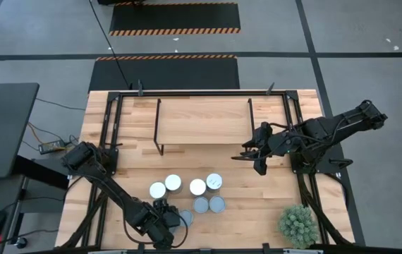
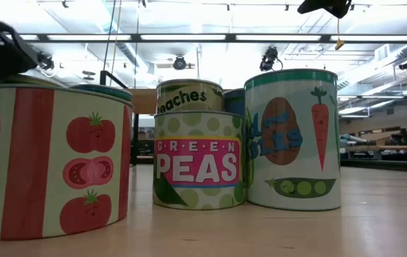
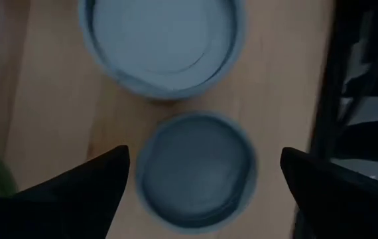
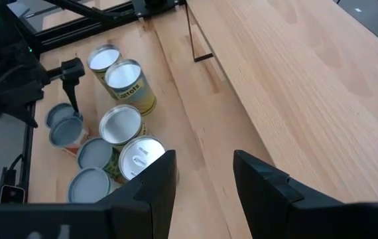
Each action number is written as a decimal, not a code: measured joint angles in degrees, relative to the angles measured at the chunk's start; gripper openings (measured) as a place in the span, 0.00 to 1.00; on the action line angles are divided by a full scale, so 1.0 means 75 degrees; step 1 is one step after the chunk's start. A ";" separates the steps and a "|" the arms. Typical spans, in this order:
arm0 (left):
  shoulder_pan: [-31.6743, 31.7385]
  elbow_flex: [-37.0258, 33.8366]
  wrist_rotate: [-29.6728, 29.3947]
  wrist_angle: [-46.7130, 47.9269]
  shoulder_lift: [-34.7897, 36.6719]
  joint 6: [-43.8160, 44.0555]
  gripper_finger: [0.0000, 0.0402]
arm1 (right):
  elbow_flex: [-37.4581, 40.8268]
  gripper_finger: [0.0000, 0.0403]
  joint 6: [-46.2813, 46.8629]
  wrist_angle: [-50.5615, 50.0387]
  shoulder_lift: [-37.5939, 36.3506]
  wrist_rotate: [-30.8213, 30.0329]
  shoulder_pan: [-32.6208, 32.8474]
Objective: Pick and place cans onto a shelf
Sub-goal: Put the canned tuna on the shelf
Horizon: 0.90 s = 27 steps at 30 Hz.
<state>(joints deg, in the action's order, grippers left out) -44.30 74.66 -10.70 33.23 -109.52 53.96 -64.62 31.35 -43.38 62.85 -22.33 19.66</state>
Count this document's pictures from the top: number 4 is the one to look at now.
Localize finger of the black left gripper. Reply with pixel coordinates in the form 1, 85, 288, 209
61, 57, 86, 114
0, 98, 40, 129

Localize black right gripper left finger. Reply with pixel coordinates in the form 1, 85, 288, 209
97, 149, 178, 239

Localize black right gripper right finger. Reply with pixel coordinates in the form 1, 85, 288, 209
233, 149, 306, 239

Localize short teal can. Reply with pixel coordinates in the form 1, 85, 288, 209
45, 102, 84, 129

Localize yellow blue Carrots label can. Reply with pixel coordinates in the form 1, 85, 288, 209
104, 58, 158, 117

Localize wooden shelf black legs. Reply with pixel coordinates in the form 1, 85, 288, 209
184, 0, 378, 204

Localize small black camera box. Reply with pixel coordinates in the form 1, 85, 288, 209
0, 154, 27, 205

